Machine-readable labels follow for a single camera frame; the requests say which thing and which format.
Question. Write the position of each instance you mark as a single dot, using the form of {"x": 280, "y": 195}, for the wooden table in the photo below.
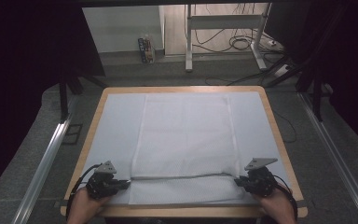
{"x": 174, "y": 212}

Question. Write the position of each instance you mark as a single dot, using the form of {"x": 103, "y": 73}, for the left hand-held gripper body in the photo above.
{"x": 101, "y": 186}

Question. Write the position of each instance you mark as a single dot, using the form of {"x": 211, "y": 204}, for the black curtain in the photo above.
{"x": 348, "y": 62}
{"x": 28, "y": 77}

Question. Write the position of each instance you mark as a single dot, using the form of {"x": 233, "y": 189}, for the white power strip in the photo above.
{"x": 281, "y": 70}

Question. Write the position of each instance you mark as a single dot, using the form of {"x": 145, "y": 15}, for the black metal stand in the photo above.
{"x": 63, "y": 99}
{"x": 317, "y": 99}

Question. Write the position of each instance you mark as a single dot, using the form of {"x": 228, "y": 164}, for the aluminium rail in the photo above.
{"x": 338, "y": 158}
{"x": 42, "y": 171}

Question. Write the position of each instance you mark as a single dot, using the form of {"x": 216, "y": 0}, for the carton of bottles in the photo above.
{"x": 146, "y": 49}

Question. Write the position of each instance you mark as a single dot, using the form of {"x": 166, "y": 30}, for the white mesh laundry bag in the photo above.
{"x": 186, "y": 137}

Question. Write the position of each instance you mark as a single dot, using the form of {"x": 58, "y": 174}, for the person's left hand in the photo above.
{"x": 82, "y": 208}

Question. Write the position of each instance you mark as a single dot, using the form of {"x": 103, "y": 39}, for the white desk frame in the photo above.
{"x": 223, "y": 21}

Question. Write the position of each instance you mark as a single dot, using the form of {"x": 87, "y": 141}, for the person's right hand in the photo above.
{"x": 279, "y": 207}

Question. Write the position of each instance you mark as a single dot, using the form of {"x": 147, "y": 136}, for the black floor plate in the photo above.
{"x": 73, "y": 134}

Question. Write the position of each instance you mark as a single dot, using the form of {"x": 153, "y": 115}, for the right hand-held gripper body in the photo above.
{"x": 261, "y": 183}

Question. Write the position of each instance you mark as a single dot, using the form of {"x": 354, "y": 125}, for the white table mat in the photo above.
{"x": 118, "y": 130}

